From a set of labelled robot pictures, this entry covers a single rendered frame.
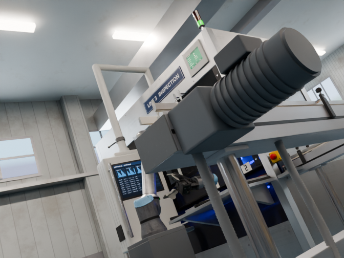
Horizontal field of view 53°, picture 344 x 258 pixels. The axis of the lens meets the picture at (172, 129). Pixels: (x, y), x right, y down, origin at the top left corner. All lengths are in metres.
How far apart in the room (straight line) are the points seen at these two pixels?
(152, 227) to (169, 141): 1.30
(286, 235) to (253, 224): 1.60
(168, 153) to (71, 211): 5.24
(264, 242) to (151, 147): 0.33
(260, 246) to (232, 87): 0.38
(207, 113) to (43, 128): 5.78
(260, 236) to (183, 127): 0.31
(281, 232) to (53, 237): 3.99
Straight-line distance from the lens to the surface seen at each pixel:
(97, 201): 5.91
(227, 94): 0.62
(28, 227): 5.70
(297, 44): 0.60
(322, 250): 0.96
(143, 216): 2.00
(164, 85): 3.05
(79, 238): 5.85
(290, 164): 0.99
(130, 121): 3.50
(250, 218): 0.83
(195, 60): 2.77
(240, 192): 0.83
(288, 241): 2.43
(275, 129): 0.97
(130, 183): 2.87
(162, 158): 0.73
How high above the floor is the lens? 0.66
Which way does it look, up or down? 19 degrees up
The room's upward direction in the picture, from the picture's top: 21 degrees counter-clockwise
